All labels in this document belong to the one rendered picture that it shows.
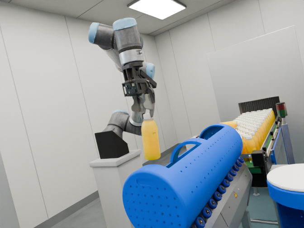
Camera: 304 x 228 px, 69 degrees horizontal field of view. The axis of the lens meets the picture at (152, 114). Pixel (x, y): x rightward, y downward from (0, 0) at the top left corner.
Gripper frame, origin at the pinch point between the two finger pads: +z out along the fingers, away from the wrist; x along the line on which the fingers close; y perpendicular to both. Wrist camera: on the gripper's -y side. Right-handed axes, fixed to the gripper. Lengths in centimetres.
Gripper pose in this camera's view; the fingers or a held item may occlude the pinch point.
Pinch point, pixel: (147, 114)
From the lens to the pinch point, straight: 87.7
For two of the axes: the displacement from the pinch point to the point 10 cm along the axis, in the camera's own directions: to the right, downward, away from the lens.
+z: 2.1, 9.8, 0.6
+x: 8.1, -1.4, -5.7
